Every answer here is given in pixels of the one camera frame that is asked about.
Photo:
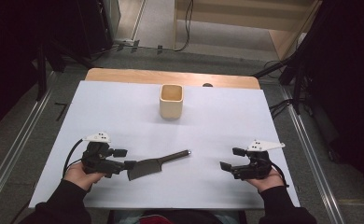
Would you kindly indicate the light wooden shelf unit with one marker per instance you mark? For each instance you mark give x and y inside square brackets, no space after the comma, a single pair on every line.
[239,15]

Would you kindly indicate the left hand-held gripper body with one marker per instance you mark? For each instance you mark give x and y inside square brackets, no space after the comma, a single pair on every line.
[97,161]

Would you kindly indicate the white board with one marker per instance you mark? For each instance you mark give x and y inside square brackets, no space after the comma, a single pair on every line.
[208,130]

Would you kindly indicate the dark round table grommet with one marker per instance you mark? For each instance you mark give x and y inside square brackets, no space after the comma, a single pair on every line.
[207,85]

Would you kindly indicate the black cabinet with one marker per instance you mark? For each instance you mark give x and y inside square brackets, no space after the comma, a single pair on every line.
[93,25]

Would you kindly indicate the person's right hand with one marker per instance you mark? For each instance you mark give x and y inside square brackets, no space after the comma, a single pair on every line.
[268,183]

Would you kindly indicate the dark kitchen cleaver knife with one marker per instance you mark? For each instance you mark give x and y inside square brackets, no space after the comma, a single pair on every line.
[144,168]

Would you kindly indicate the metal floor rail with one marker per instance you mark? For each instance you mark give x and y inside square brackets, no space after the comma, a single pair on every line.
[18,146]
[314,161]

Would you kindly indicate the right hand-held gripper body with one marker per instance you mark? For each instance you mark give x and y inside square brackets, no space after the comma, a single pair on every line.
[258,166]

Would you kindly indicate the person's left hand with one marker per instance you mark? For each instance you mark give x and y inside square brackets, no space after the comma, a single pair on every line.
[77,175]

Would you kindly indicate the wooden table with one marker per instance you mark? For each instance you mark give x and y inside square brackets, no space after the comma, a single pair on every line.
[133,75]

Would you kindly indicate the black metal stand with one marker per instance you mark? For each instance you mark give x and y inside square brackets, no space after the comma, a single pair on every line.
[298,77]

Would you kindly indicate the beige square cup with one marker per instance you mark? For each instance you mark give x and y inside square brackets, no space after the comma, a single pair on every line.
[170,105]

